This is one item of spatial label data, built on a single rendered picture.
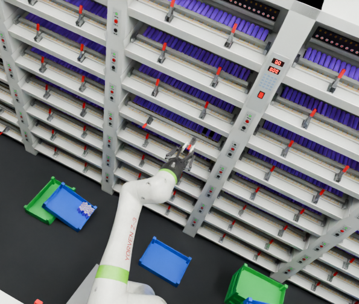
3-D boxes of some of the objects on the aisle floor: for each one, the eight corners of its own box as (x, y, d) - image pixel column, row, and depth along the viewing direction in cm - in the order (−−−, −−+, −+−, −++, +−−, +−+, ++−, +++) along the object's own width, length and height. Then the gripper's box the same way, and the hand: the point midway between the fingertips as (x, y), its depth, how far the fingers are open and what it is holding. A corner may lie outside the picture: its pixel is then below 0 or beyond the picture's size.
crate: (94, 210, 232) (97, 207, 226) (77, 232, 219) (80, 229, 213) (60, 185, 228) (63, 181, 222) (41, 207, 215) (43, 202, 209)
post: (193, 237, 235) (321, 10, 103) (182, 231, 236) (294, -1, 104) (203, 216, 248) (327, -9, 116) (192, 211, 249) (303, -19, 117)
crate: (189, 262, 222) (192, 257, 216) (176, 288, 210) (178, 284, 203) (152, 240, 227) (154, 236, 221) (137, 265, 214) (139, 260, 208)
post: (281, 283, 227) (543, 99, 95) (269, 277, 228) (511, 86, 96) (286, 259, 239) (522, 67, 108) (275, 253, 241) (495, 57, 109)
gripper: (191, 173, 134) (207, 146, 153) (157, 155, 136) (178, 132, 155) (186, 185, 138) (202, 158, 157) (153, 168, 140) (174, 143, 159)
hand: (187, 148), depth 153 cm, fingers open, 3 cm apart
